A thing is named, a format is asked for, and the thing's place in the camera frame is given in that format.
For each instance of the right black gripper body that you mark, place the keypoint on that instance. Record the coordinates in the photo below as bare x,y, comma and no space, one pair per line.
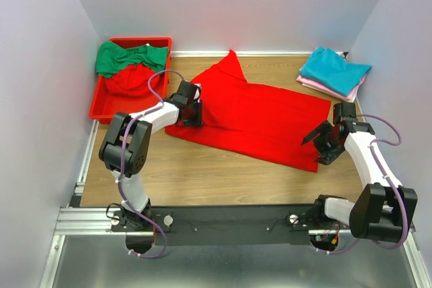
324,143

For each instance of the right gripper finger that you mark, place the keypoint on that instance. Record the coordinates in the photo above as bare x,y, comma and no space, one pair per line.
327,157
321,130

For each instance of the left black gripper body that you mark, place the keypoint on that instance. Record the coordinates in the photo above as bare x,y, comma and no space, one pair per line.
194,114

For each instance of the red t shirt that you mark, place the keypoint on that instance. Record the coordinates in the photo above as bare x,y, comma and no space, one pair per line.
132,81
257,120

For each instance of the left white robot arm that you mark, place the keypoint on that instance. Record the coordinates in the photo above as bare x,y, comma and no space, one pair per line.
126,144

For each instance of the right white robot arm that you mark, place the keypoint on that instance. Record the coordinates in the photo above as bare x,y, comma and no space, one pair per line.
384,210

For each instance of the folded white t shirt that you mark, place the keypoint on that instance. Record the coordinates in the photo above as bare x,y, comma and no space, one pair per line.
351,97

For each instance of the folded teal t shirt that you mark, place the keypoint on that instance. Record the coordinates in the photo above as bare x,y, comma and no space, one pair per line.
329,69

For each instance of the folded pink t shirt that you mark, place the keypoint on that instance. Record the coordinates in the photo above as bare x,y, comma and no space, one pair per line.
342,87

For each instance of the red plastic bin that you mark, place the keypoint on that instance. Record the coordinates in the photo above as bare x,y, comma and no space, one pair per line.
104,104

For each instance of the green t shirt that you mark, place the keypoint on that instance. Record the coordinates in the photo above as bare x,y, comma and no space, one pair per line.
111,58

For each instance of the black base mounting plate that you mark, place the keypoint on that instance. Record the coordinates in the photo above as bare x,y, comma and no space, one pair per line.
224,225

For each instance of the aluminium frame rail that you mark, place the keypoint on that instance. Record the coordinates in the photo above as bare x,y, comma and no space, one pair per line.
86,253

